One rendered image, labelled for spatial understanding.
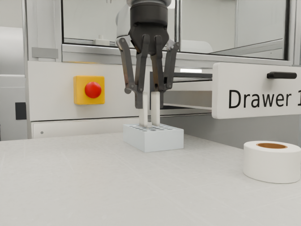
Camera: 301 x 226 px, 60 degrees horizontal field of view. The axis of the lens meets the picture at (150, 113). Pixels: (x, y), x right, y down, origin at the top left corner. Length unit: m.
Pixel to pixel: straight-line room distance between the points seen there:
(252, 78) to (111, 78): 0.36
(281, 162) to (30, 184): 0.31
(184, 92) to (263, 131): 0.51
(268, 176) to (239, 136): 0.64
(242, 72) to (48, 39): 0.46
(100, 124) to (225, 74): 0.36
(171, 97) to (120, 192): 0.43
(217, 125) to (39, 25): 0.62
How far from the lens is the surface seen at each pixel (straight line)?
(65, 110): 0.70
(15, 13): 4.06
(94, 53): 0.72
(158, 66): 0.53
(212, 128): 0.91
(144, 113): 0.51
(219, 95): 0.52
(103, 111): 0.72
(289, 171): 0.37
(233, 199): 0.30
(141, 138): 0.49
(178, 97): 0.67
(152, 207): 0.27
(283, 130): 1.17
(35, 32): 0.71
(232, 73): 0.55
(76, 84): 0.66
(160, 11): 0.52
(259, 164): 0.36
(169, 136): 0.50
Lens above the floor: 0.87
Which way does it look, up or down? 5 degrees down
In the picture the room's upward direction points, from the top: straight up
